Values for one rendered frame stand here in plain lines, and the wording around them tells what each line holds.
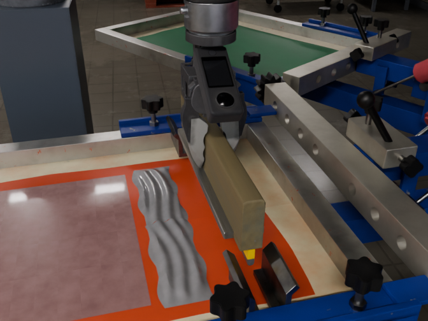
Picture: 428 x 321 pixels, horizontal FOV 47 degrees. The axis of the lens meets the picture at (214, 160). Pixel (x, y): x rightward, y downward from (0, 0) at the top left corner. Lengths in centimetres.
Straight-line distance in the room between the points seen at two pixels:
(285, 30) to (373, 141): 109
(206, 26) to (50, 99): 64
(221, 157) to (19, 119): 70
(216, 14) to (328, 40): 113
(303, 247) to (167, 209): 23
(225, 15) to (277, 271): 34
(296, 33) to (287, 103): 84
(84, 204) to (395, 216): 51
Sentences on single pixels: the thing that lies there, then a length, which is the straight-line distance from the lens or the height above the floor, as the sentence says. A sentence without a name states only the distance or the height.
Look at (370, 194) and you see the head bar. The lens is 76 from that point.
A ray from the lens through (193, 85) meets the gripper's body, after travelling 70.
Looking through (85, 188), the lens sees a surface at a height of 96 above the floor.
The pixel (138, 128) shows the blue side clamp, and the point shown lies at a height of 100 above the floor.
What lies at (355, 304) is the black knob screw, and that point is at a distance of 62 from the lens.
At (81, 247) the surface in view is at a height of 96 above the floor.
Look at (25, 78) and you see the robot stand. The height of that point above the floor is 104.
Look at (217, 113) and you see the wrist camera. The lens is 63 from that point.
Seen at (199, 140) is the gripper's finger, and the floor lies 110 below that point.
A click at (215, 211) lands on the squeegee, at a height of 105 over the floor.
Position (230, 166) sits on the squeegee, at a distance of 65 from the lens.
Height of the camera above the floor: 144
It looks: 30 degrees down
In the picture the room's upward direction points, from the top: straight up
